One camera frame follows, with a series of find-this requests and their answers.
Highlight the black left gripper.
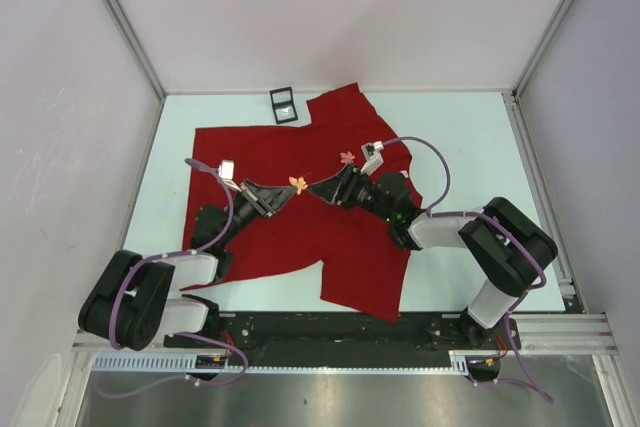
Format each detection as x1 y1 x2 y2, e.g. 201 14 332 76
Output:
218 178 297 247

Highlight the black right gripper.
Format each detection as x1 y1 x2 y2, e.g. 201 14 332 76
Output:
307 161 394 222

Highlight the gold maple leaf brooch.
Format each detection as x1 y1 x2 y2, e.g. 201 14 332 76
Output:
289 176 309 195

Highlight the red t-shirt garment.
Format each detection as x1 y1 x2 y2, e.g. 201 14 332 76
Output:
192 84 410 322

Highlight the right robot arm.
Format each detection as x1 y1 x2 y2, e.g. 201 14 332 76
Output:
308 164 558 348

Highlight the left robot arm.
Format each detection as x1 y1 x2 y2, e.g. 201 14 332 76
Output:
78 180 298 351

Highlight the white leaf print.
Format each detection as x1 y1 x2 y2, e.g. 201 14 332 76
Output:
340 151 356 164

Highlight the small black open box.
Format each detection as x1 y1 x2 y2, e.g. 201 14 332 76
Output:
269 87 299 125

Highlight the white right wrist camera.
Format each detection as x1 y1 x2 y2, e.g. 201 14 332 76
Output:
361 141 384 175

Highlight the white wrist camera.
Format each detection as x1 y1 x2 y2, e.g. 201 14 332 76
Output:
217 160 239 190
361 141 384 175

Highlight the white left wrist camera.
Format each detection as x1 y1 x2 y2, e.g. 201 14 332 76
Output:
217 160 239 190

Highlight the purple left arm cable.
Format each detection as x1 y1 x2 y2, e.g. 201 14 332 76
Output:
94 157 251 398

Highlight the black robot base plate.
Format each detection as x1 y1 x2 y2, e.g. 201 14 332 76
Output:
164 310 522 384

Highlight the grey slotted cable duct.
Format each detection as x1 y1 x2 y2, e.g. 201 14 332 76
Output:
92 351 503 375

